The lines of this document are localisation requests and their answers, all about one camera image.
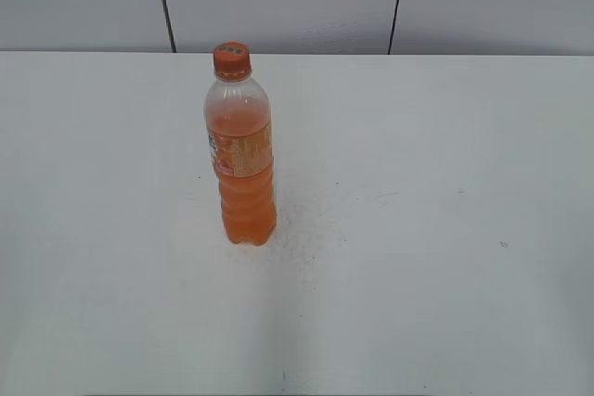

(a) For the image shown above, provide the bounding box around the orange soda plastic bottle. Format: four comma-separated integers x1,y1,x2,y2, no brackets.
203,77,277,246

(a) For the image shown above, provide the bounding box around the orange bottle cap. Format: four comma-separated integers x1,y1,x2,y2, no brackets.
213,42,252,82

